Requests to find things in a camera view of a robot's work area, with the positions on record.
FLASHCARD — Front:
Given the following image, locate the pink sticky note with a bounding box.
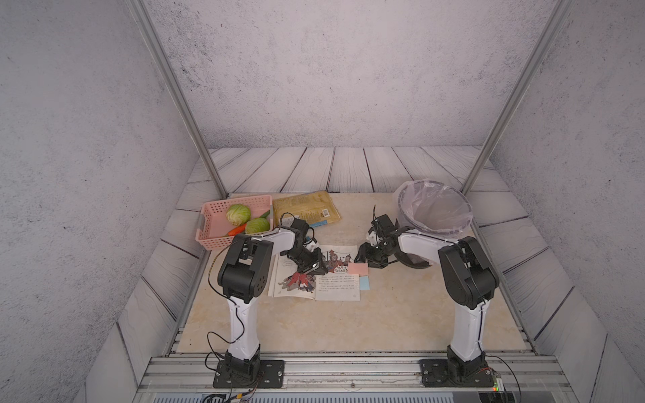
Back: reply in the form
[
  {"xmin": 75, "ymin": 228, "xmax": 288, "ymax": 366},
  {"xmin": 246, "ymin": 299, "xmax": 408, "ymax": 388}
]
[{"xmin": 347, "ymin": 263, "xmax": 369, "ymax": 276}]

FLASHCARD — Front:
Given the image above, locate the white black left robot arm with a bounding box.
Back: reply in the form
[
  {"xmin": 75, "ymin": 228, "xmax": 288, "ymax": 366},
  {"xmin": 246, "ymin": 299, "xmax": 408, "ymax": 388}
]
[{"xmin": 208, "ymin": 218, "xmax": 328, "ymax": 389}]

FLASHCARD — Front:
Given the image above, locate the aluminium frame post left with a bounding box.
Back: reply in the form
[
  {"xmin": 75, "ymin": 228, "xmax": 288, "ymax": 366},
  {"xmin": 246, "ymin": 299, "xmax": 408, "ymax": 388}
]
[{"xmin": 127, "ymin": 0, "xmax": 229, "ymax": 198}]

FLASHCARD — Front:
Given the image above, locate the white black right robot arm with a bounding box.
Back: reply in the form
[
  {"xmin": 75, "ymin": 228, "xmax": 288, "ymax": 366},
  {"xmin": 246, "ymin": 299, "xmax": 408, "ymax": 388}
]
[{"xmin": 356, "ymin": 214, "xmax": 500, "ymax": 388}]

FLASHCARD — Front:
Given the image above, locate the small green cabbage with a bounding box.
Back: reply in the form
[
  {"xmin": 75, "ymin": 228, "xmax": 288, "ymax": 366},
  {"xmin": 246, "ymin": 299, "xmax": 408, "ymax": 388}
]
[{"xmin": 245, "ymin": 217, "xmax": 271, "ymax": 234}]

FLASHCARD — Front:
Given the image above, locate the aluminium frame post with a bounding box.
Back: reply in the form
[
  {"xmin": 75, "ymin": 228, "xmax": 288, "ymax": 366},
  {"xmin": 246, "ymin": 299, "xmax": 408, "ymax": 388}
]
[
  {"xmin": 127, "ymin": 0, "xmax": 229, "ymax": 198},
  {"xmin": 461, "ymin": 0, "xmax": 574, "ymax": 194}
]

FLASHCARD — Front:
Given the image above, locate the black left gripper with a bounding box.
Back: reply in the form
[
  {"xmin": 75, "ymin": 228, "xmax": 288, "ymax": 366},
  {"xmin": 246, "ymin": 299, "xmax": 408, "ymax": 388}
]
[{"xmin": 285, "ymin": 247, "xmax": 329, "ymax": 275}]

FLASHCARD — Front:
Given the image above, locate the pink plastic bin liner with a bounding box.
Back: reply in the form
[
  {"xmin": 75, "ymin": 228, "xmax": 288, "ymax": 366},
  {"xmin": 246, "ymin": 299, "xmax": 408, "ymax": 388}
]
[{"xmin": 392, "ymin": 180, "xmax": 475, "ymax": 238}]

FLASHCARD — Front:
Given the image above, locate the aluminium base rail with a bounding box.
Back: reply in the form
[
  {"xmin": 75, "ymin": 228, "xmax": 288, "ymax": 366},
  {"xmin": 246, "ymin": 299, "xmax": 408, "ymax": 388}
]
[{"xmin": 135, "ymin": 351, "xmax": 577, "ymax": 402}]

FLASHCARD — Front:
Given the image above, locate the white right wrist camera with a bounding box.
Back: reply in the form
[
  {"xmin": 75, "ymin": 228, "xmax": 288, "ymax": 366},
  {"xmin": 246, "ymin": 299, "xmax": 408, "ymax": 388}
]
[{"xmin": 366, "ymin": 228, "xmax": 381, "ymax": 247}]

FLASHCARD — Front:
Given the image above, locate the aluminium frame post right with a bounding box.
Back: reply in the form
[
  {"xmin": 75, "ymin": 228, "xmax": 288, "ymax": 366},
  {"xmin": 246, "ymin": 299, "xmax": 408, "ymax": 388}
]
[{"xmin": 461, "ymin": 0, "xmax": 574, "ymax": 194}]

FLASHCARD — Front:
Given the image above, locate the blue sticky note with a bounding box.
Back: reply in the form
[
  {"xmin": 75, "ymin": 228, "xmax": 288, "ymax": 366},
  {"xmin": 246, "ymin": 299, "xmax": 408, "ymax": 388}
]
[{"xmin": 359, "ymin": 276, "xmax": 371, "ymax": 290}]

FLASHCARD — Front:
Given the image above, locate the orange carrot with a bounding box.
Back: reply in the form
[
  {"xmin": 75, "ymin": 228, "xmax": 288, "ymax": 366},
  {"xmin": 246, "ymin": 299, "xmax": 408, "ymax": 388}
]
[{"xmin": 227, "ymin": 223, "xmax": 247, "ymax": 237}]

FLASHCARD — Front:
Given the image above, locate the large green cabbage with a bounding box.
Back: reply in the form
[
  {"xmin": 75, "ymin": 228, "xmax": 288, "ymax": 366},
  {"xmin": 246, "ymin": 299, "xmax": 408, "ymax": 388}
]
[{"xmin": 226, "ymin": 204, "xmax": 251, "ymax": 227}]

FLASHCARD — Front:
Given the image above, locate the illustrated children's story book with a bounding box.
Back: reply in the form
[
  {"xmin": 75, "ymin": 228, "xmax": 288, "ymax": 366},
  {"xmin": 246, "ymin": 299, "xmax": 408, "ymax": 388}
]
[{"xmin": 268, "ymin": 245, "xmax": 360, "ymax": 302}]

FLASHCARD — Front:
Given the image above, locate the pink perforated plastic basket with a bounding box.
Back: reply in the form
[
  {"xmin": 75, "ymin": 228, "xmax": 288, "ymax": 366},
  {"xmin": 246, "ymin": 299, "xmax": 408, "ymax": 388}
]
[{"xmin": 195, "ymin": 194, "xmax": 275, "ymax": 250}]

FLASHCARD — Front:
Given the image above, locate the black mesh trash bin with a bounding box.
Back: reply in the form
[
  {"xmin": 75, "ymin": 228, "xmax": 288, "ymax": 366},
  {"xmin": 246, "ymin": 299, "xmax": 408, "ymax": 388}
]
[{"xmin": 392, "ymin": 180, "xmax": 475, "ymax": 269}]

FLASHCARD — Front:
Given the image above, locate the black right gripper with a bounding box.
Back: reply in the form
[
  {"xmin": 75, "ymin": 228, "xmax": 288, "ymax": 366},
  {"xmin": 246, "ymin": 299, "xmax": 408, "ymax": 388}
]
[{"xmin": 351, "ymin": 240, "xmax": 392, "ymax": 269}]

